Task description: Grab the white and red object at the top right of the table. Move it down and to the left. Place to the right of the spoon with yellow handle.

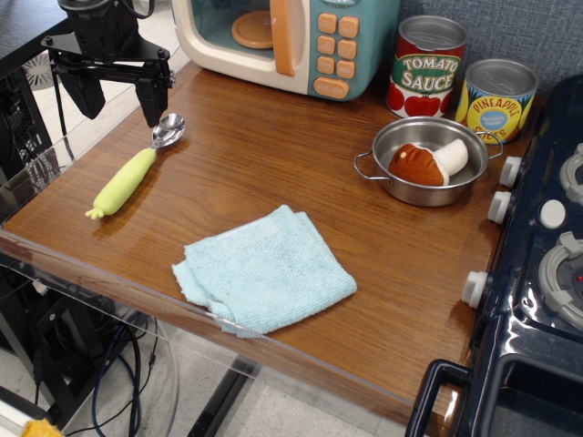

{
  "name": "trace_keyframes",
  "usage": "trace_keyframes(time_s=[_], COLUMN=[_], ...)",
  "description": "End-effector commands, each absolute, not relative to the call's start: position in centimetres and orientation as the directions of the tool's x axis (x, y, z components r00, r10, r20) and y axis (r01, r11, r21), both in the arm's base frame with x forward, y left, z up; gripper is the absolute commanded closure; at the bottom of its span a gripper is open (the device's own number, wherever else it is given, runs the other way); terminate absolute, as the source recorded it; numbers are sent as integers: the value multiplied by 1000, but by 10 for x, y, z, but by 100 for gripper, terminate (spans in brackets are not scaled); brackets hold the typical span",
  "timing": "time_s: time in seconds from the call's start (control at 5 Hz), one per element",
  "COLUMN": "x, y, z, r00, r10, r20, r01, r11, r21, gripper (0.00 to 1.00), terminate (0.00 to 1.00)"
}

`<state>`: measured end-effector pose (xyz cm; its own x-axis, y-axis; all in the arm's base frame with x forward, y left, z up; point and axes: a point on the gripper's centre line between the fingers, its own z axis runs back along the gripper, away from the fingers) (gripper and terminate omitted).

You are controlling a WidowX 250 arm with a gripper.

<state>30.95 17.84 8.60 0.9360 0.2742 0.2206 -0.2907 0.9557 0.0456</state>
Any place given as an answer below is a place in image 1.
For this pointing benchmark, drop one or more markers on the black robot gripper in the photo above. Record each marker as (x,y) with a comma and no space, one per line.
(105,34)

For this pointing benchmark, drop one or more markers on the spoon with green handle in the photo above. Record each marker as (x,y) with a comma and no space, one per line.
(113,196)

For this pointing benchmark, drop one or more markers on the brown white plush mushroom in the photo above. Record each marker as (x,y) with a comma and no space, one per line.
(426,167)

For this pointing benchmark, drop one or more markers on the silver metal pot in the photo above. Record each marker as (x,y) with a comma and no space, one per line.
(433,133)

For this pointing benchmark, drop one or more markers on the black side desk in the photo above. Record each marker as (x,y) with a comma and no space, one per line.
(24,24)

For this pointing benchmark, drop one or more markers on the toy microwave teal cream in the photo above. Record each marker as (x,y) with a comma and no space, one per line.
(325,49)

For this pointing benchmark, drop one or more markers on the light blue folded cloth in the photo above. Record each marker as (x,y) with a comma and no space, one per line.
(264,275)

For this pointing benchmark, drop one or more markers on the tomato sauce can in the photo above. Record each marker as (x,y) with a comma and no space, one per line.
(427,59)

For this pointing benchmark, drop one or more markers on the black table leg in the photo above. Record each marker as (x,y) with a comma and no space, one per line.
(222,399)

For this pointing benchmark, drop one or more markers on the yellow sponge object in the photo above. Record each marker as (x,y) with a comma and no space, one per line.
(40,428)

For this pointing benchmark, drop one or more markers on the pineapple slices can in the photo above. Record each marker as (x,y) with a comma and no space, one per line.
(496,98)

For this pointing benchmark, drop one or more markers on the white stove knob middle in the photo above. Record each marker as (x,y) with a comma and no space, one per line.
(499,206)

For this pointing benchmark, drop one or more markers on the white stove knob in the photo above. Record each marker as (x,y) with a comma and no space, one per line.
(499,206)
(509,171)
(474,287)

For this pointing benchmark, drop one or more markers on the white stove knob top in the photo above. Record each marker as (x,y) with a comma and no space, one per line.
(509,171)

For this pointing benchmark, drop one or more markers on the white stove knob bottom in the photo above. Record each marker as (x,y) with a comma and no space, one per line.
(474,287)

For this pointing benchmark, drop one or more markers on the dark blue toy stove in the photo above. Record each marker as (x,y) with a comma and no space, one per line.
(525,375)

